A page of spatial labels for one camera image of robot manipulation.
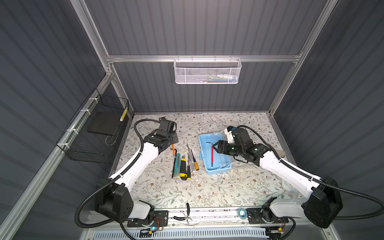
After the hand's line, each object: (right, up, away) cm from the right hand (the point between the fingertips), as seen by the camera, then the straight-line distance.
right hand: (218, 147), depth 80 cm
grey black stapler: (+45, -6, +18) cm, 49 cm away
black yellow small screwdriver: (-16, -15, +9) cm, 24 cm away
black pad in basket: (-55, +13, -8) cm, 58 cm away
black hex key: (-26, -11, +14) cm, 31 cm away
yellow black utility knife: (-19, -17, +7) cm, 26 cm away
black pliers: (-17, -34, -6) cm, 39 cm away
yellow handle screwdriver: (-12, -12, +11) cm, 20 cm away
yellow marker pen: (-52, +18, +1) cm, 55 cm away
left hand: (-25, +6, +4) cm, 26 cm away
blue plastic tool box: (+5, -11, +13) cm, 18 cm away
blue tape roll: (+12, -33, -5) cm, 35 cm away
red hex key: (-1, -9, +14) cm, 17 cm away
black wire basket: (-63, +7, -8) cm, 64 cm away
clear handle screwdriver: (-15, -10, +14) cm, 22 cm away
